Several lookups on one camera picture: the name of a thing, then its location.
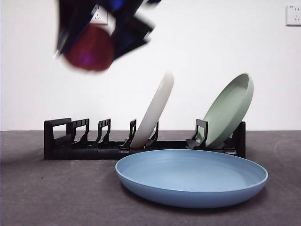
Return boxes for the red apple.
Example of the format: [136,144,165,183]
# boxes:
[63,24,116,72]

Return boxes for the white wall socket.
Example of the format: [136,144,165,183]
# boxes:
[90,4,109,25]
[285,4,301,26]

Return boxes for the blue plate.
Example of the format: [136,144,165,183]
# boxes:
[115,149,269,209]

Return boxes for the pale green plate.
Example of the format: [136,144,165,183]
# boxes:
[202,73,254,148]

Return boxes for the cream plate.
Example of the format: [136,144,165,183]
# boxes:
[130,71,175,149]

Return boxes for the black plate rack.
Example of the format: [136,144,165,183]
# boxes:
[44,117,246,161]

